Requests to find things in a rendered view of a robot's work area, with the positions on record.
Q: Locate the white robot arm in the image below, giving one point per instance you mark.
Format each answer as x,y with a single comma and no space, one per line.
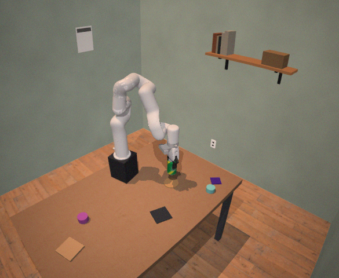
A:
121,102

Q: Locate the dark grey square slate coaster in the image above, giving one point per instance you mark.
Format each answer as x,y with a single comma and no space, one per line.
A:
160,214

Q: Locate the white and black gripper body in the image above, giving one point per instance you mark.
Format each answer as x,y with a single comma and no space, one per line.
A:
173,152

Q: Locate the tan flat square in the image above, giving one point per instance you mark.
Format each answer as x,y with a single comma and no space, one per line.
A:
70,249

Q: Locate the teal short cylinder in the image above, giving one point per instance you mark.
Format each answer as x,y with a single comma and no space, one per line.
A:
210,188

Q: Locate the purple flat rectangular slab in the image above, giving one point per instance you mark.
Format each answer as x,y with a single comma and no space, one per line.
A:
215,180

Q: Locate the purple cylinder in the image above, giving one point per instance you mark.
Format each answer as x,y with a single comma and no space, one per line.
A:
83,218

